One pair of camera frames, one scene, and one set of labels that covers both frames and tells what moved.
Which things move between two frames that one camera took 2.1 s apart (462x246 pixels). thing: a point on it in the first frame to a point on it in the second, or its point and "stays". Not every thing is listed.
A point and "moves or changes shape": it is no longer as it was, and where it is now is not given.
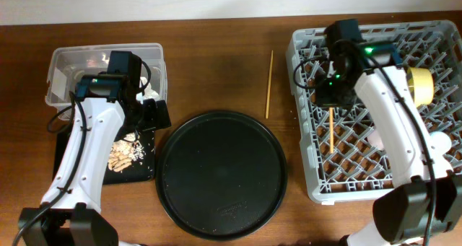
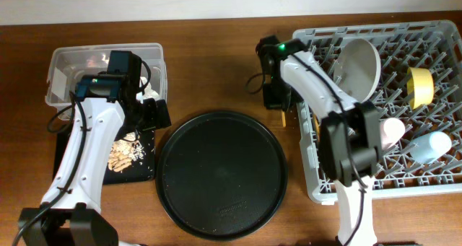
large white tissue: (149, 92) stays
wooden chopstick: (331, 128) moves or changes shape
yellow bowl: (421, 84) stays
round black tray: (221, 175) stays
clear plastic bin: (68, 63) stays
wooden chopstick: (269, 82) moves or changes shape
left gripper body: (150, 119) stays
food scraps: (124, 151) stays
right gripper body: (328, 94) to (278, 93)
